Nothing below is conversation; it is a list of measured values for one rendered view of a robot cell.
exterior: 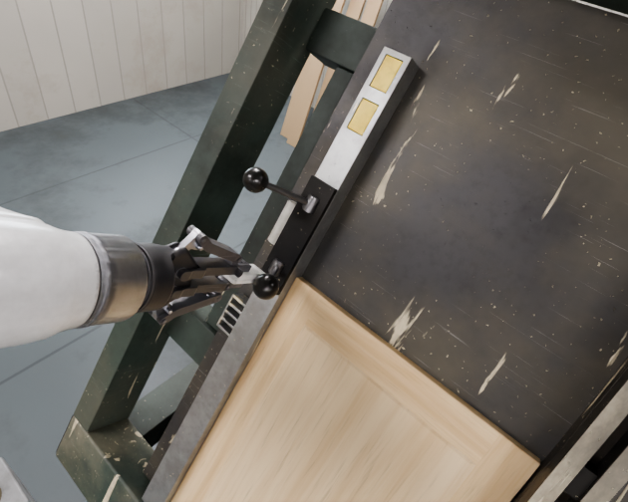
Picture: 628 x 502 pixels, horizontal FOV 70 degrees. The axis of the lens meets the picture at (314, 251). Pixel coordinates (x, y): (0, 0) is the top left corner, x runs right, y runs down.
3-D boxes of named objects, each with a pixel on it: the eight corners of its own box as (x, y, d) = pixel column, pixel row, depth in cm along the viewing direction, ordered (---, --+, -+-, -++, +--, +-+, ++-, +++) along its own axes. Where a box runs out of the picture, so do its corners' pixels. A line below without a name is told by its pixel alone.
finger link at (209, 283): (174, 289, 51) (169, 299, 51) (235, 286, 61) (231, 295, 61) (155, 270, 52) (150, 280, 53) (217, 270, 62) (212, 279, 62)
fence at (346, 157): (157, 489, 93) (141, 498, 90) (393, 56, 71) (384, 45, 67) (170, 508, 91) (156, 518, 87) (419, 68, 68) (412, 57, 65)
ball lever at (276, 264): (262, 269, 76) (245, 295, 63) (272, 250, 75) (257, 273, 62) (282, 280, 76) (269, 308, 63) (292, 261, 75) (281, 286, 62)
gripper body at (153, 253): (118, 224, 47) (182, 229, 55) (89, 291, 49) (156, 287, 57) (160, 263, 44) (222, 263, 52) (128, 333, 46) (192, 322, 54)
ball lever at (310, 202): (306, 211, 74) (234, 182, 66) (317, 191, 73) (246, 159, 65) (315, 221, 71) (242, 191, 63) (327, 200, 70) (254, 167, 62)
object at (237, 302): (226, 323, 85) (215, 325, 83) (242, 292, 84) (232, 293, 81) (240, 336, 84) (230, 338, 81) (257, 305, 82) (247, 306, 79)
